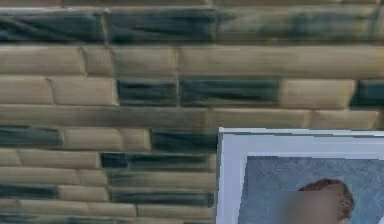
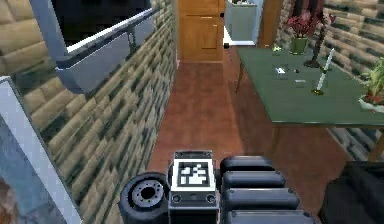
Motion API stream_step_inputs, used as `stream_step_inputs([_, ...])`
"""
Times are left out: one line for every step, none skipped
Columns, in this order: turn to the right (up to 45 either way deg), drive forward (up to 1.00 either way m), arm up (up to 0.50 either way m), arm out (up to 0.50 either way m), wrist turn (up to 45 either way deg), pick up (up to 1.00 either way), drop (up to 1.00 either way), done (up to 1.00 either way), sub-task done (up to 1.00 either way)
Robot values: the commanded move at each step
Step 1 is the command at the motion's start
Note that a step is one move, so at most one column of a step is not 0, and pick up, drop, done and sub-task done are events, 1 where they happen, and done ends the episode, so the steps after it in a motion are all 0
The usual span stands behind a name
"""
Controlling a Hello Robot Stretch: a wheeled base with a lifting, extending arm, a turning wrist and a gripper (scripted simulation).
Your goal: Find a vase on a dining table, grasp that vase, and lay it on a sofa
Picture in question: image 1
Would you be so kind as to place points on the white framed portrait picture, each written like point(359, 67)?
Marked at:
point(286, 173)

